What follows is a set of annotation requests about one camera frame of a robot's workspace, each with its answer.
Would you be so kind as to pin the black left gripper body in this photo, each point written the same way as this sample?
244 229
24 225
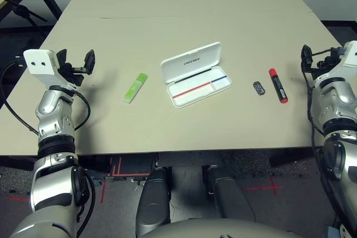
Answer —
69 75

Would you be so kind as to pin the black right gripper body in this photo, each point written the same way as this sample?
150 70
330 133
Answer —
325 64

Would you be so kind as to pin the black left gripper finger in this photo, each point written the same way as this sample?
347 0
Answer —
89 61
62 57

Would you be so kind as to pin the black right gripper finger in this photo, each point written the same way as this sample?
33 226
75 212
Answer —
306 57

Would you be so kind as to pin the red black marker pen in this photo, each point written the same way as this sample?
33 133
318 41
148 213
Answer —
279 86

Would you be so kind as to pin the green white eraser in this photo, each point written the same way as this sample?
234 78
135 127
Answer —
134 89

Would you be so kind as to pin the white plastic pencil case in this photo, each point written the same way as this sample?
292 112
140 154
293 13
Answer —
195 93

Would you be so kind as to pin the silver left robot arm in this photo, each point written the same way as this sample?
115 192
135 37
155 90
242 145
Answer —
53 104

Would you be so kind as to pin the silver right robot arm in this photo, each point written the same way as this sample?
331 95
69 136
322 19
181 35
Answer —
337 96

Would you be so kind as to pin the black tripod stand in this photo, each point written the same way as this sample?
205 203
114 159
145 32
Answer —
21 10

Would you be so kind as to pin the black table foot bar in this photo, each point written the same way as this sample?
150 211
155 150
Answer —
287 158

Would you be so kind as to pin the grey robot left leg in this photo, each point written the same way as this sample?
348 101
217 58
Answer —
153 201

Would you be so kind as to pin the grey robot leg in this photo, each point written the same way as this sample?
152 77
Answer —
153 201
226 193

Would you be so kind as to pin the grey robot right leg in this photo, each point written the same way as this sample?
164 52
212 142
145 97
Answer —
226 193

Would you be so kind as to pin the small blue box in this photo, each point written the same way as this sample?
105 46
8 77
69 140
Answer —
332 233

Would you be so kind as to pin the silver robot torso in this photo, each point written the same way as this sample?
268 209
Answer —
223 229

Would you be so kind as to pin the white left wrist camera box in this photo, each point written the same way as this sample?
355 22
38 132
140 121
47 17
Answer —
39 62

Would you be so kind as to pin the black table underframe bracket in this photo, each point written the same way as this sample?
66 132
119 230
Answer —
189 160

